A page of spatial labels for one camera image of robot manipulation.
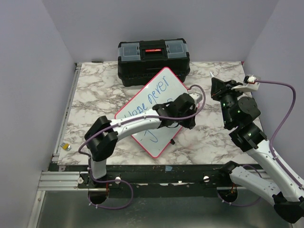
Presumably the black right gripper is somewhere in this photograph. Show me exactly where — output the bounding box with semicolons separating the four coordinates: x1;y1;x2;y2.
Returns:
210;77;245;126

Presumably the pink-framed whiteboard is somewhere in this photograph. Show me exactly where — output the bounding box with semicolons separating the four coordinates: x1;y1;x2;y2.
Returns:
114;67;188;158

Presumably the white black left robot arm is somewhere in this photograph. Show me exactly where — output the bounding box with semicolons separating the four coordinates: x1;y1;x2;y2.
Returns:
84;93;203;188

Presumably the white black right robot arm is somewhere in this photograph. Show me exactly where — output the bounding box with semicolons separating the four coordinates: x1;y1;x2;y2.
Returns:
210;76;304;224

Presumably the black plastic toolbox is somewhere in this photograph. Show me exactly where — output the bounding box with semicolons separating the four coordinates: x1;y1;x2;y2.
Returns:
118;38;190;87

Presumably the yellow grey small connector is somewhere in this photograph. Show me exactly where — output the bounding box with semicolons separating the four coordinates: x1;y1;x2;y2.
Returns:
60;142;71;151

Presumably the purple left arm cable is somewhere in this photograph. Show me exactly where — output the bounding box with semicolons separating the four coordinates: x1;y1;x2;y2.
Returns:
78;85;206;210

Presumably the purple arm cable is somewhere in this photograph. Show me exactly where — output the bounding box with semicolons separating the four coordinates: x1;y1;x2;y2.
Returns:
218;79;304;207
78;85;206;210

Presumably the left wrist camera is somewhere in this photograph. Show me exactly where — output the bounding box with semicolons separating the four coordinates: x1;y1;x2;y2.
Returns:
189;92;203;105

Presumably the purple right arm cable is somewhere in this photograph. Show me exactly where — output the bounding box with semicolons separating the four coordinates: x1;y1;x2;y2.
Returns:
218;79;304;207

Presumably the black mounting rail base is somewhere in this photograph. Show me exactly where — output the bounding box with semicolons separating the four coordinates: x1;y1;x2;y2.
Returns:
48;163;238;202

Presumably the aluminium frame rail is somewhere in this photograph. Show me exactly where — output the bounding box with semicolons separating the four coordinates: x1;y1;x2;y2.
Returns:
51;63;82;162

